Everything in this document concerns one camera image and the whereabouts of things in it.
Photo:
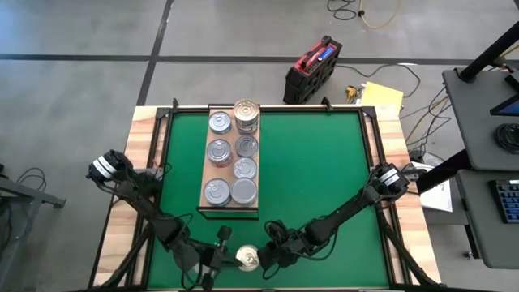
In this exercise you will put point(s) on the wooden board tray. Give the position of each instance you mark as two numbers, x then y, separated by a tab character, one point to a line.
219	172

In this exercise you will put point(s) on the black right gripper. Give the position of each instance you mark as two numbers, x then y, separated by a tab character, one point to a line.
284	249

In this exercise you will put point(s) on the white paper sheet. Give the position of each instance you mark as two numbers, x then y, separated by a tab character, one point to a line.
440	198

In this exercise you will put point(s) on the black keyboard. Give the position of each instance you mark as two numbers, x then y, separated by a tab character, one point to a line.
507	200

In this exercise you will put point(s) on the black aluminium table frame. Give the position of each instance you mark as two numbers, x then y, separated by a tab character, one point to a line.
284	109

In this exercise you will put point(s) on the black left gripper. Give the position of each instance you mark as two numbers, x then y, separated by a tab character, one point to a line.
215	259

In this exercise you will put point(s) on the grey desk top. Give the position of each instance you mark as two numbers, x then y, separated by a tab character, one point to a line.
482	235
474	121

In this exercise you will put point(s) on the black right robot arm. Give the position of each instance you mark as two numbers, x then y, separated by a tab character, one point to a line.
353	207

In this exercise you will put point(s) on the blue white label can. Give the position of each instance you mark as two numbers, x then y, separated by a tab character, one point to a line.
220	122

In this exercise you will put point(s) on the green label can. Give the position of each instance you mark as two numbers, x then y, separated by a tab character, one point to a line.
247	146

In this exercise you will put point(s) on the red label can silver lid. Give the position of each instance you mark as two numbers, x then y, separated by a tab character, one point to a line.
219	151
222	165

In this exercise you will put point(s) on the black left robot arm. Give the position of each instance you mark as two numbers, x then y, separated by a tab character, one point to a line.
138	194

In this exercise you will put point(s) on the red black tool case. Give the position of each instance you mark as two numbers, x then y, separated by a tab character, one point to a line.
310	77

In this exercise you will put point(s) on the blue label barcode can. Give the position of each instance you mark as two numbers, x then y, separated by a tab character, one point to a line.
245	168

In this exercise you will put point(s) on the grey metal stand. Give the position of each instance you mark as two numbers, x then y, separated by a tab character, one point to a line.
28	194

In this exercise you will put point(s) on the green table mat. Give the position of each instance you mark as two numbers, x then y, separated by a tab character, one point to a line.
316	182

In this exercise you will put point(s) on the black pole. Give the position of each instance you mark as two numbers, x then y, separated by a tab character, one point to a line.
490	52

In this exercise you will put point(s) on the yellow plug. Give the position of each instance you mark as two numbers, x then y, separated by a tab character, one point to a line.
350	94

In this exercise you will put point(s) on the plain grey lid can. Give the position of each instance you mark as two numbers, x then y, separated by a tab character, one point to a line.
243	190

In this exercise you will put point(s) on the tablet screen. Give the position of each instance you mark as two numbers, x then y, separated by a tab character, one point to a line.
509	107

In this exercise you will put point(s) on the yellow paper pad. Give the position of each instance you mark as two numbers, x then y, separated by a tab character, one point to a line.
381	97

